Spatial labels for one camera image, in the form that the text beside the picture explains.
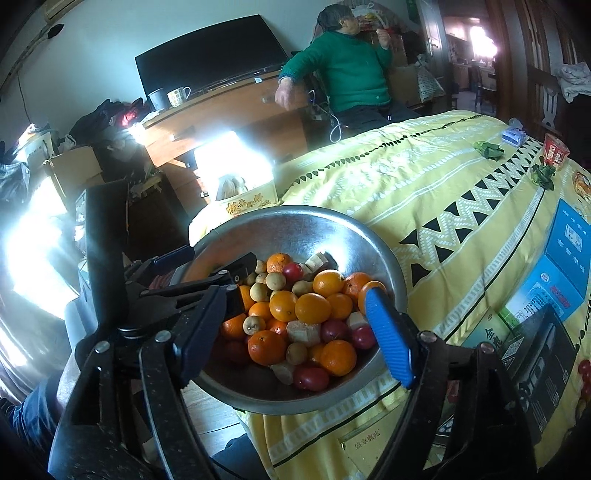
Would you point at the patterned shopping bag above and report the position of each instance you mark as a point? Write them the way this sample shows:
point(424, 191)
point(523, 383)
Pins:
point(429, 83)

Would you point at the brown cardboard box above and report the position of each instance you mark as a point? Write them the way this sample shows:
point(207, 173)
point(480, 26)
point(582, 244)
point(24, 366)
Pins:
point(405, 85)

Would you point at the white cloth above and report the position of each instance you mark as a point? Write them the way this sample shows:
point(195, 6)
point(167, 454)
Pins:
point(575, 81)

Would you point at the blue cardboard box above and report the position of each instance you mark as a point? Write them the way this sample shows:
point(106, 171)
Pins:
point(563, 277)

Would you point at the black cardboard box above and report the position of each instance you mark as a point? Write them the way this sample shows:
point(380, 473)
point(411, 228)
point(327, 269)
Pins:
point(540, 369)

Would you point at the grey mug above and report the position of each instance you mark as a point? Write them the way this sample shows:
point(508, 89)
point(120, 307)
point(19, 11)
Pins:
point(157, 99)

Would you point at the person's left forearm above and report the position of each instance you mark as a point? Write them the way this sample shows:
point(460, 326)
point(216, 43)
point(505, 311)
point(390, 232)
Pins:
point(41, 406)

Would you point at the red apple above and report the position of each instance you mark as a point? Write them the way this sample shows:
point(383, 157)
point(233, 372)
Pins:
point(235, 350)
point(334, 330)
point(311, 378)
point(364, 337)
point(293, 272)

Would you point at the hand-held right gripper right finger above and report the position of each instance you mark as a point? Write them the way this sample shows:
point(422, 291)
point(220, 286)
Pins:
point(388, 332)

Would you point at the small red fruit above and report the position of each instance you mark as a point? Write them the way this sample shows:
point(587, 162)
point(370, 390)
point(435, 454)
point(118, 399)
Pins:
point(585, 369)

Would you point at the black television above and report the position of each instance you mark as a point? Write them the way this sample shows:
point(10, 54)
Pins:
point(207, 50)

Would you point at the green cardboard box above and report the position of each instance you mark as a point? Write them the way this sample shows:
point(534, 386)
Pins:
point(485, 330)

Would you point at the red snack packet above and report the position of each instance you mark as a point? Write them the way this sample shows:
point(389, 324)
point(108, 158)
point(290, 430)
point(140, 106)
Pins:
point(556, 152)

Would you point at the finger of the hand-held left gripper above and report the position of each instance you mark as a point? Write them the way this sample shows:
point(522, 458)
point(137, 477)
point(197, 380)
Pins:
point(173, 258)
point(231, 270)

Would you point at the green leaf bundle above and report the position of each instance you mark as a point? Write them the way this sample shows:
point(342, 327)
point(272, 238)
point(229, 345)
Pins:
point(487, 150)
point(543, 176)

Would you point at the wooden chair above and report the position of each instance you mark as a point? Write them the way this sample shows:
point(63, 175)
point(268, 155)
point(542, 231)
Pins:
point(542, 92)

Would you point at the pale yellow flat box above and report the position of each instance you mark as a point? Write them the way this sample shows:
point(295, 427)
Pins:
point(364, 452)

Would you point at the blue tissue pack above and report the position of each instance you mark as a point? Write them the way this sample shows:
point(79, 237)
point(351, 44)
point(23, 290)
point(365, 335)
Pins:
point(512, 137)

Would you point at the wooden dresser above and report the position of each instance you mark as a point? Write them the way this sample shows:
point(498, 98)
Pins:
point(240, 120)

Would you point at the yellow snack box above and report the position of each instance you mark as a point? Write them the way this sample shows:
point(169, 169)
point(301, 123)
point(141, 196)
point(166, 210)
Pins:
point(249, 205)

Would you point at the stacked cardboard boxes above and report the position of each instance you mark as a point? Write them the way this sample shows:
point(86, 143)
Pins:
point(74, 168)

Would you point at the pile of oranges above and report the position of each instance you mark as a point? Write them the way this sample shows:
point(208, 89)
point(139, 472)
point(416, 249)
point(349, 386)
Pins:
point(281, 304)

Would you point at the orange snack packet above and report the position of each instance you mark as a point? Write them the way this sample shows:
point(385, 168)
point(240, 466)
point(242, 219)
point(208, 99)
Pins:
point(582, 185)

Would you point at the pile of dark clothes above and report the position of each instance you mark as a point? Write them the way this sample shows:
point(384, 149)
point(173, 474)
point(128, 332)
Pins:
point(101, 117)

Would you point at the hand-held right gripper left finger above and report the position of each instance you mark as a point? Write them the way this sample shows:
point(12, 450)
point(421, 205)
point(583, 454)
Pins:
point(198, 332)

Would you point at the black plastic bag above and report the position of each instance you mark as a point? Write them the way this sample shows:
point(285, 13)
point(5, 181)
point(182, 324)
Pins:
point(11, 182)

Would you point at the white door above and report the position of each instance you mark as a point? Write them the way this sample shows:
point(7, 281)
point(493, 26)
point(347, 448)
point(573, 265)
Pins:
point(436, 46)

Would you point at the metal bowl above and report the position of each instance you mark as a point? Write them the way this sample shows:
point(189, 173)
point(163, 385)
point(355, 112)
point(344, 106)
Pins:
point(300, 230)

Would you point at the white dotted mug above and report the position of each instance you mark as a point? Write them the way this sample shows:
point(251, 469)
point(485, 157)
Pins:
point(176, 97)

